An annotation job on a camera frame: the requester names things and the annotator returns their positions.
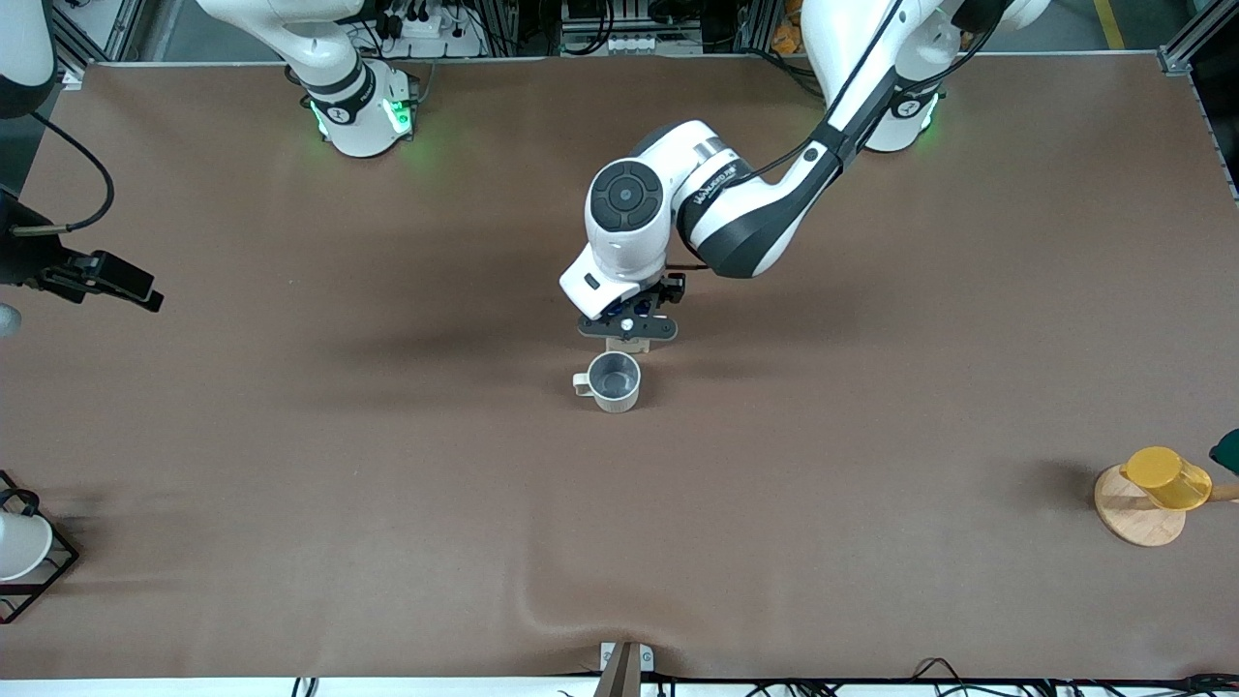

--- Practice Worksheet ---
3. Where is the blue white milk carton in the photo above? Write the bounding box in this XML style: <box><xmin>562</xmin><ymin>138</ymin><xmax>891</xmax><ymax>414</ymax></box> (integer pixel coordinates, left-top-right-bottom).
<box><xmin>605</xmin><ymin>295</ymin><xmax>651</xmax><ymax>355</ymax></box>

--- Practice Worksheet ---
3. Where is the beige ceramic mug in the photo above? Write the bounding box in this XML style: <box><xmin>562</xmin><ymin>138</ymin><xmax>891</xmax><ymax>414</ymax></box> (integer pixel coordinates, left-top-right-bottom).
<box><xmin>572</xmin><ymin>350</ymin><xmax>642</xmax><ymax>414</ymax></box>

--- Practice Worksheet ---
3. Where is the yellow plastic cup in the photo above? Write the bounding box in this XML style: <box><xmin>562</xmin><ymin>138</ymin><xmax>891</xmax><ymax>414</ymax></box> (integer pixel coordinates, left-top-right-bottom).
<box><xmin>1121</xmin><ymin>446</ymin><xmax>1213</xmax><ymax>511</ymax></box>

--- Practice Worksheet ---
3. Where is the brown table cloth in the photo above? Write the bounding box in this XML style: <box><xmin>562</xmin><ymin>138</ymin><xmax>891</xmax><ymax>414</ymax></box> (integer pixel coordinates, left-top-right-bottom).
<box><xmin>0</xmin><ymin>53</ymin><xmax>1239</xmax><ymax>681</ymax></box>

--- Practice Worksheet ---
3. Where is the long white power strip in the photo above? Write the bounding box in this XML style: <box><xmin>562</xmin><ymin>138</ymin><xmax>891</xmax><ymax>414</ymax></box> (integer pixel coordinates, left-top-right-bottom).
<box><xmin>560</xmin><ymin>32</ymin><xmax>705</xmax><ymax>57</ymax></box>

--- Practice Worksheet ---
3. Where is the orange bread bag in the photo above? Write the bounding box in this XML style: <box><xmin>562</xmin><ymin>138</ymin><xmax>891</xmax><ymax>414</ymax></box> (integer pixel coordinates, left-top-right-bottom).
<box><xmin>771</xmin><ymin>0</ymin><xmax>810</xmax><ymax>55</ymax></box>

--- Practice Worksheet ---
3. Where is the white power strip with plugs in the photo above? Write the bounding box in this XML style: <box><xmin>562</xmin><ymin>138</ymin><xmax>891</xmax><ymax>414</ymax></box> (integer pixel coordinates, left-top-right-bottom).
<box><xmin>373</xmin><ymin>0</ymin><xmax>487</xmax><ymax>59</ymax></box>

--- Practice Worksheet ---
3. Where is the wooden mug stand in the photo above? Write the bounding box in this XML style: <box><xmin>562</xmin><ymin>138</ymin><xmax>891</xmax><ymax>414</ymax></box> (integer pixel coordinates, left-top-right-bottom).
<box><xmin>1095</xmin><ymin>465</ymin><xmax>1239</xmax><ymax>548</ymax></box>

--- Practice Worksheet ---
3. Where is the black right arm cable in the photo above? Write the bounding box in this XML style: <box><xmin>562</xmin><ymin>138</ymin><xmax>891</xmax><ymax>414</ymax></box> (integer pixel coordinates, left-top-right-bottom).
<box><xmin>12</xmin><ymin>109</ymin><xmax>116</xmax><ymax>236</ymax></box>

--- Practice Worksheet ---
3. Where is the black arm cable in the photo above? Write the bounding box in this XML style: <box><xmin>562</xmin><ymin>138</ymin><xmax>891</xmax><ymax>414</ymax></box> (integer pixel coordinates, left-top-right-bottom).
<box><xmin>740</xmin><ymin>0</ymin><xmax>998</xmax><ymax>185</ymax></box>
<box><xmin>12</xmin><ymin>109</ymin><xmax>116</xmax><ymax>236</ymax></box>

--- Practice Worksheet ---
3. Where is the aluminium frame post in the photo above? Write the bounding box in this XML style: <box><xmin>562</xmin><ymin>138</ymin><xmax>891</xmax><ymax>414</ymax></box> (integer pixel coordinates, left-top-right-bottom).
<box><xmin>1156</xmin><ymin>0</ymin><xmax>1239</xmax><ymax>78</ymax></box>
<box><xmin>48</xmin><ymin>0</ymin><xmax>90</xmax><ymax>91</ymax></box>

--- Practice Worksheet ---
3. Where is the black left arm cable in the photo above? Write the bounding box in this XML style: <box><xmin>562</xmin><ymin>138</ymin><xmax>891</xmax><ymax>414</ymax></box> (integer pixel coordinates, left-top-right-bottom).
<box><xmin>740</xmin><ymin>0</ymin><xmax>998</xmax><ymax>185</ymax></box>

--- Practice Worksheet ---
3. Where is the black wire rack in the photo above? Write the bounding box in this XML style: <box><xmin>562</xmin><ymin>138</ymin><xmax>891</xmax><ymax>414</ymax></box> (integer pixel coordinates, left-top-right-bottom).
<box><xmin>0</xmin><ymin>471</ymin><xmax>80</xmax><ymax>623</ymax></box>

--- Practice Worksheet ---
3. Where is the grey metal table bracket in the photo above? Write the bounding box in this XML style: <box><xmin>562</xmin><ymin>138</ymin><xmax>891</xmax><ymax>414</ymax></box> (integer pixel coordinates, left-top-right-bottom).
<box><xmin>599</xmin><ymin>641</ymin><xmax>655</xmax><ymax>697</ymax></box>

